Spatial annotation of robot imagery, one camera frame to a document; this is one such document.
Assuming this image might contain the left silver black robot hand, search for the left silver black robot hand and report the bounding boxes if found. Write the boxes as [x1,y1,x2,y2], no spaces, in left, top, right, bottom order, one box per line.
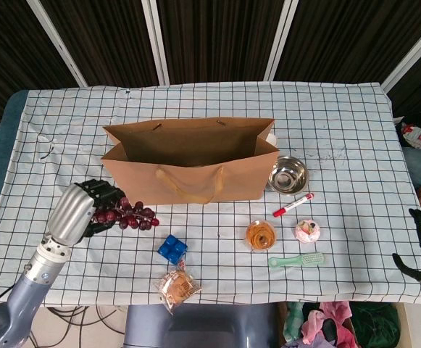
[46,178,128,247]

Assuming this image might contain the bunch of dark red grapes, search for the bunch of dark red grapes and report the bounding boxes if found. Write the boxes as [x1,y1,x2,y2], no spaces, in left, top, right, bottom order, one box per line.
[93,196,160,231]

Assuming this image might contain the pink cupcake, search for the pink cupcake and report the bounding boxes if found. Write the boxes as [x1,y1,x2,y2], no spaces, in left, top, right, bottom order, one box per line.
[295,217,322,243]

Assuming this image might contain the round bread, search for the round bread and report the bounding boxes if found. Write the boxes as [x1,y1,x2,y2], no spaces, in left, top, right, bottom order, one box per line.
[155,261,202,315]

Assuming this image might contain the rubber bands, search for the rubber bands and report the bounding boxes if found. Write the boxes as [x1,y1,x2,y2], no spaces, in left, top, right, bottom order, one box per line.
[246,218,278,251]

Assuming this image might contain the brown paper shopping bag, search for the brown paper shopping bag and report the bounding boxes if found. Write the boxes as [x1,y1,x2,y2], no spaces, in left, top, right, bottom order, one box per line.
[100,117,280,206]

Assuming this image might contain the dark green garment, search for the dark green garment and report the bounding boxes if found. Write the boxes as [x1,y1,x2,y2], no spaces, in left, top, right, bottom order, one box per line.
[349,302,401,348]

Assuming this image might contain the blue four-stud building block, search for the blue four-stud building block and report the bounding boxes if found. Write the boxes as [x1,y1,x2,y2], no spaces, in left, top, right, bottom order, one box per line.
[157,234,188,265]

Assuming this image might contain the pink garment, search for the pink garment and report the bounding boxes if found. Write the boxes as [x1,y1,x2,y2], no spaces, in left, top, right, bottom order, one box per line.
[301,301,358,348]

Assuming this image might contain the mint green scrubbing brush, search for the mint green scrubbing brush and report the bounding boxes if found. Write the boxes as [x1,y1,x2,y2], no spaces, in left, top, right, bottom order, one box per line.
[267,252,325,270]

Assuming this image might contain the red and white marker pen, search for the red and white marker pen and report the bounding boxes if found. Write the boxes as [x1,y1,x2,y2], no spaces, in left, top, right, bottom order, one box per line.
[272,192,315,218]

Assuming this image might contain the teal patterned cloth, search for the teal patterned cloth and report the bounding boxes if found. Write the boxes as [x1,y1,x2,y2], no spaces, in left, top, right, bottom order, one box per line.
[282,302,305,341]

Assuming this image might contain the stainless steel bowl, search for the stainless steel bowl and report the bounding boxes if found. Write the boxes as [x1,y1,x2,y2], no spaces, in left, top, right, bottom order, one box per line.
[267,155,310,196]

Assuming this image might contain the white black-checked tablecloth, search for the white black-checked tablecloth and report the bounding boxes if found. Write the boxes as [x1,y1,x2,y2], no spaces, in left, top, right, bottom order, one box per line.
[0,81,421,309]

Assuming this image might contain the grey robot torso base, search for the grey robot torso base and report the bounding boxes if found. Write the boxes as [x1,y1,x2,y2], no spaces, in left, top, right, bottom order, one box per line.
[122,303,280,348]

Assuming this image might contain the dark folding partition screen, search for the dark folding partition screen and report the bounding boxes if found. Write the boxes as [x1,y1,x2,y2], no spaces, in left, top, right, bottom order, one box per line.
[0,0,421,131]

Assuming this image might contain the black floor cable bundle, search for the black floor cable bundle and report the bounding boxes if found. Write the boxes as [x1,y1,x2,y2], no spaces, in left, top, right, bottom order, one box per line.
[0,306,128,348]

